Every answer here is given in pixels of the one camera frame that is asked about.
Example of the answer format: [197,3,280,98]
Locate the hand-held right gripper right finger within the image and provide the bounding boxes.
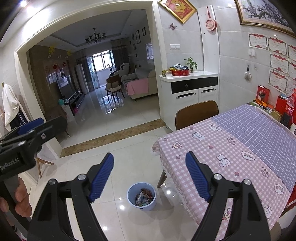
[186,151,271,241]

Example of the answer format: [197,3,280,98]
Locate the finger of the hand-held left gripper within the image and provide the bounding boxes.
[0,115,68,147]
[0,117,45,144]

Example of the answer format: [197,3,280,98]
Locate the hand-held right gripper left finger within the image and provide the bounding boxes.
[27,152,114,241]

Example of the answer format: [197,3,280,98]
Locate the blue plastic trash bin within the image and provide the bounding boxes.
[127,183,156,212]

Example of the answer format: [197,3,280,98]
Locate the pile of wrappers and scraps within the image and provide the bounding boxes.
[134,188,155,207]

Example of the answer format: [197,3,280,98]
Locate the person's left hand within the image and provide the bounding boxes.
[0,178,33,218]

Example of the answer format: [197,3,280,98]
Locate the wooden stand legs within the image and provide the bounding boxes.
[35,155,55,179]

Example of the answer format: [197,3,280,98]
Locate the white hanging jacket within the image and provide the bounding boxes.
[2,83,30,130]

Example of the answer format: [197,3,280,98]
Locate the pink checked tablecloth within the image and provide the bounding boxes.
[151,119,292,241]

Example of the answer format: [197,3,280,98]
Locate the television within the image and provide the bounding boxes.
[57,76,75,99]

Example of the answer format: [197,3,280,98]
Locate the white standing air conditioner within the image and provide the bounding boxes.
[75,64,89,94]

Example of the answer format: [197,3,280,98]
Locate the brown wooden chair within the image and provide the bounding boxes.
[175,100,219,131]

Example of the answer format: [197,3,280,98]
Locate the white sideboard cabinet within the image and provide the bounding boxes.
[159,71,219,129]

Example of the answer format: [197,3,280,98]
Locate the purple grid tablecloth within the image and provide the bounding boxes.
[211,103,296,193]

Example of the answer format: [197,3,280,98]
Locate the dark wooden armchair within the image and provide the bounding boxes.
[105,75,125,101]

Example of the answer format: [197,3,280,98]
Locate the pink blanket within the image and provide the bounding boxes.
[125,77,148,96]

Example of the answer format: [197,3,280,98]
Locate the black chandelier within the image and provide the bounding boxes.
[85,28,107,44]

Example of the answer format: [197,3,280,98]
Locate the red round tin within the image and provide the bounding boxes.
[171,69,190,77]

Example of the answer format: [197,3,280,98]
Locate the red box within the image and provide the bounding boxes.
[276,96,288,112]

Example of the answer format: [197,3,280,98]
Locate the beige sofa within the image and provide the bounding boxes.
[120,62,159,101]

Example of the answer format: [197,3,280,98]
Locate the green potted plant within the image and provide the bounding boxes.
[184,57,197,73]

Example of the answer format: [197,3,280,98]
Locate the cola bottle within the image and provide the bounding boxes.
[285,89,296,116]

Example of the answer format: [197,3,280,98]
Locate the group of award certificates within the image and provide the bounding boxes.
[248,34,296,95]

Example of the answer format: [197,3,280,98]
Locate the red round hanging ornament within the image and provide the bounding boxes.
[205,6,217,32]

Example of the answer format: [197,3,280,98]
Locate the red gold framed picture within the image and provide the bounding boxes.
[158,0,198,24]

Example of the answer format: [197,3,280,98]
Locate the framed plum blossom painting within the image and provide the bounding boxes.
[234,0,296,37]

